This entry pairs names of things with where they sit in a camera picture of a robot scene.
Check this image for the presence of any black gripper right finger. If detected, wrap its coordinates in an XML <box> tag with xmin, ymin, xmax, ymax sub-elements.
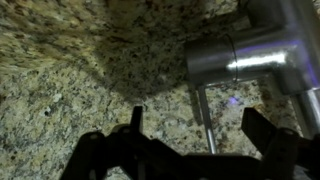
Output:
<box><xmin>240</xmin><ymin>107</ymin><xmax>320</xmax><ymax>180</ymax></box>

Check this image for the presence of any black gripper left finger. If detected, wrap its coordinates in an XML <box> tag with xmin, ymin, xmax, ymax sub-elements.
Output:
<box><xmin>59</xmin><ymin>105</ymin><xmax>188</xmax><ymax>180</ymax></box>

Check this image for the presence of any stainless steel gooseneck faucet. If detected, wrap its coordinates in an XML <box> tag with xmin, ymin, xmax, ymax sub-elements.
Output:
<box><xmin>184</xmin><ymin>0</ymin><xmax>320</xmax><ymax>156</ymax></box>

